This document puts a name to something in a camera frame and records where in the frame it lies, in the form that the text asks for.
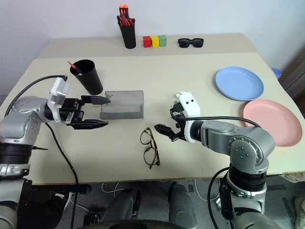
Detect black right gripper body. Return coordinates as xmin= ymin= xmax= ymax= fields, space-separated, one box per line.
xmin=174 ymin=115 xmax=187 ymax=142

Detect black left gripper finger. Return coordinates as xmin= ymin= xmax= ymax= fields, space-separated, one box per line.
xmin=80 ymin=94 xmax=112 ymax=106
xmin=71 ymin=119 xmax=110 ymax=131

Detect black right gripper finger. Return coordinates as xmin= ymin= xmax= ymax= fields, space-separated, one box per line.
xmin=169 ymin=103 xmax=183 ymax=118
xmin=154 ymin=123 xmax=180 ymax=142

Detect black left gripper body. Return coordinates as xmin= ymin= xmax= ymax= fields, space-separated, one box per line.
xmin=59 ymin=97 xmax=85 ymax=126

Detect wide black plastic cup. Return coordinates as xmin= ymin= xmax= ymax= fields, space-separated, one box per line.
xmin=69 ymin=59 xmax=104 ymax=95

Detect tall black pen cup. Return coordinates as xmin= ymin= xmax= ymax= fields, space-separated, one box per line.
xmin=116 ymin=16 xmax=137 ymax=50

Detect tortoiseshell eyeglasses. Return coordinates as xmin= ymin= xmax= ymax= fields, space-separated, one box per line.
xmin=139 ymin=127 xmax=161 ymax=169

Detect red marker with black body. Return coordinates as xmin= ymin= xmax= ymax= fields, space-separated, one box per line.
xmin=67 ymin=61 xmax=83 ymax=75

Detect black sunglasses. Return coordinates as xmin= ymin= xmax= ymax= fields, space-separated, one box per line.
xmin=177 ymin=38 xmax=204 ymax=49

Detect blue plate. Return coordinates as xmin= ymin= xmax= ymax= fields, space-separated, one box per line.
xmin=215 ymin=66 xmax=265 ymax=102

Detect dark grey rounded robot leg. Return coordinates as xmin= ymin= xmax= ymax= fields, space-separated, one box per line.
xmin=168 ymin=182 xmax=199 ymax=229
xmin=101 ymin=187 xmax=142 ymax=229

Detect pink plate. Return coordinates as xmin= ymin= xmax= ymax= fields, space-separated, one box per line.
xmin=243 ymin=99 xmax=304 ymax=147

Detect black rounded robot housing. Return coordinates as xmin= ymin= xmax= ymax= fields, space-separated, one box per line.
xmin=104 ymin=219 xmax=173 ymax=229

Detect blue round container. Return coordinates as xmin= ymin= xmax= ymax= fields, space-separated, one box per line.
xmin=271 ymin=67 xmax=283 ymax=80

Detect brown woven furniture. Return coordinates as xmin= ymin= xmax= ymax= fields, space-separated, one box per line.
xmin=278 ymin=47 xmax=305 ymax=101

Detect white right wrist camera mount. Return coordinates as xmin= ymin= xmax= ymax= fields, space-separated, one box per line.
xmin=175 ymin=91 xmax=202 ymax=144

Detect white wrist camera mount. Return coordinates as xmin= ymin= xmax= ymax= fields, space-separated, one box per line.
xmin=175 ymin=91 xmax=202 ymax=144
xmin=47 ymin=77 xmax=71 ymax=123

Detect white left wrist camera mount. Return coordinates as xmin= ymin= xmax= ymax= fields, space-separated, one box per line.
xmin=47 ymin=77 xmax=71 ymax=123

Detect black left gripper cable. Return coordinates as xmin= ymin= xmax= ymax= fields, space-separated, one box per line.
xmin=44 ymin=121 xmax=79 ymax=229

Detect black left wrist camera cable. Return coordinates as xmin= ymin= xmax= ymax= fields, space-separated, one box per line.
xmin=4 ymin=74 xmax=68 ymax=115

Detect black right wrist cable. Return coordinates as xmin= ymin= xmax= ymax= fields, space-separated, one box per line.
xmin=172 ymin=112 xmax=261 ymax=128

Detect black right shoulder cable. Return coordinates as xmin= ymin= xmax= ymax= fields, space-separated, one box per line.
xmin=207 ymin=166 xmax=236 ymax=229

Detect white floor cable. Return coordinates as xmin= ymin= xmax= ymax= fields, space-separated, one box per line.
xmin=101 ymin=182 xmax=126 ymax=199
xmin=189 ymin=178 xmax=221 ymax=205

